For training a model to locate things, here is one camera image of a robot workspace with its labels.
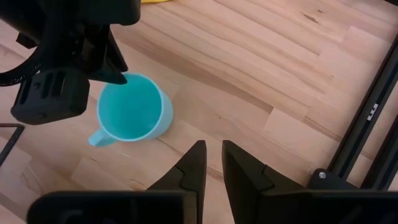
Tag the yellow cloth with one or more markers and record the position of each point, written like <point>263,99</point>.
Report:
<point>155,1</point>

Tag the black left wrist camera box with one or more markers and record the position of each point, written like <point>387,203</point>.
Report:
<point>53,96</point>

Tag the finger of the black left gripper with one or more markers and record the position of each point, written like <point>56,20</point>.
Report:
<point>113,68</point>

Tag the teal ceramic mug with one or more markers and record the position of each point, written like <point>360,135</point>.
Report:
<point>130,109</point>

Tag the black metal shelf frame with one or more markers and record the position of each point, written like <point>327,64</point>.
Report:
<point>363,124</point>

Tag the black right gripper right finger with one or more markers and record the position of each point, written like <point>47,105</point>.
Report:
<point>242,180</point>

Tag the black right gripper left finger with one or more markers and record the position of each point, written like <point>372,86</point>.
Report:
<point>192,174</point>

